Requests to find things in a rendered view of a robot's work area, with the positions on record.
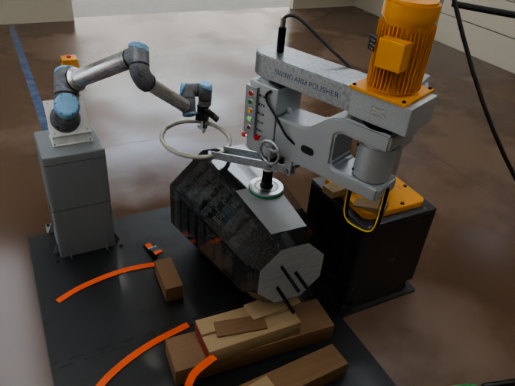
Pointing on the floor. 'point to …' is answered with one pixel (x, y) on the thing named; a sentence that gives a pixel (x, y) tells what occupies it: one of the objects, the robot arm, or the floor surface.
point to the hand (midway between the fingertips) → (205, 129)
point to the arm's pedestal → (77, 194)
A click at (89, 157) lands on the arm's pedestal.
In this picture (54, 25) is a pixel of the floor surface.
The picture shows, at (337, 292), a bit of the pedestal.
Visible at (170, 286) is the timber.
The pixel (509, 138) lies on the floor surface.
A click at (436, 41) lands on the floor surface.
